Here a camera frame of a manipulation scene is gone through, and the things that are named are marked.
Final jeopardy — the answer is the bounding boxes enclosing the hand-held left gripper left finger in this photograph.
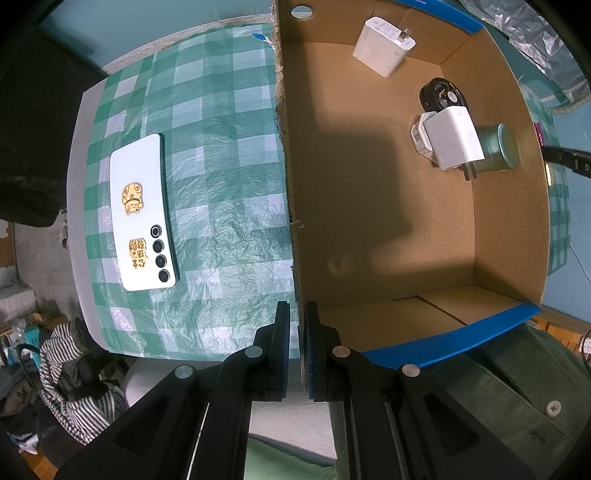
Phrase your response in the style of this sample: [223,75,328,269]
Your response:
[53,300,291,480]

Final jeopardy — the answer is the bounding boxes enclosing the light green cloth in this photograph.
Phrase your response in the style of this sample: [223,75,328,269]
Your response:
[244,436,340,480]

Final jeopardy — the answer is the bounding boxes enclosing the brown cardboard box blue tape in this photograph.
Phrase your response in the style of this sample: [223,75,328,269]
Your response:
[272,0,552,400]

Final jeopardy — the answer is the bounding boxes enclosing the green round tin can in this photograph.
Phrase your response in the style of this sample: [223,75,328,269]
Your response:
[475,124,520,174]

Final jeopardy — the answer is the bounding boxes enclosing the large white charger block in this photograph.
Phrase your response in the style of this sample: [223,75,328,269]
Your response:
[353,17,417,79]

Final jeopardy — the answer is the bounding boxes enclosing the teal small box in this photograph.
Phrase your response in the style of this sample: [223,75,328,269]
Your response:
[21,323,42,352]

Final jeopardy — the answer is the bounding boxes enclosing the striped black white cloth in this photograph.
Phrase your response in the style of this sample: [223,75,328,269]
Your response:
[39,320,130,446]

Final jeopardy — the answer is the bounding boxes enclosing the black round toothed wheel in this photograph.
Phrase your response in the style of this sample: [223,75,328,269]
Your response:
[419,78,470,116]

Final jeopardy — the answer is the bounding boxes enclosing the crinkled silver foil sheet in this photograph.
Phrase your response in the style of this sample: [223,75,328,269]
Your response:
[457,0,591,106]

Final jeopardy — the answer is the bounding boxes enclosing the white charger with prongs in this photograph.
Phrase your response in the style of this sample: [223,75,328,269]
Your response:
[422,107,485,182]

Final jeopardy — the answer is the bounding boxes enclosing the green white checked tablecloth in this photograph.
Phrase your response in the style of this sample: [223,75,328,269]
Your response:
[83,21,571,361]

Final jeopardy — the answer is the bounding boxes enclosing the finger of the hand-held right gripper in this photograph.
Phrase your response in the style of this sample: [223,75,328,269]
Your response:
[542,144,591,181]

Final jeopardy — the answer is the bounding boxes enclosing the white smartphone gold stickers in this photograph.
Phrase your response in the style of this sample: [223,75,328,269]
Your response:
[110,133,179,291]

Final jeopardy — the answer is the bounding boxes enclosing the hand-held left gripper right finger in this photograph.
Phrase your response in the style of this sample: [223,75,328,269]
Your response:
[302,300,539,480]

